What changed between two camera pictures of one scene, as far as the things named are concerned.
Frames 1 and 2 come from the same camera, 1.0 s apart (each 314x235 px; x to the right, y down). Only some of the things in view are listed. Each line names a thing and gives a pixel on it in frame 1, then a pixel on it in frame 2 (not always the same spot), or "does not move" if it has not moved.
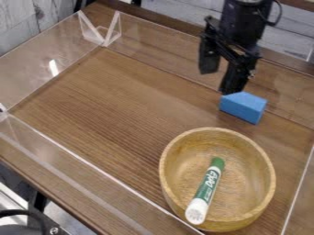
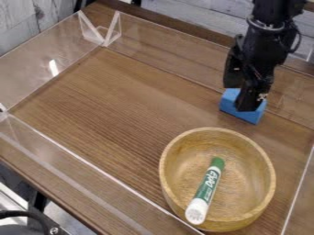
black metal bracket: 50,228 does not move
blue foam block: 242,106 does not move
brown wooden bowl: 246,188 does not move
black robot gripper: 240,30 → 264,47
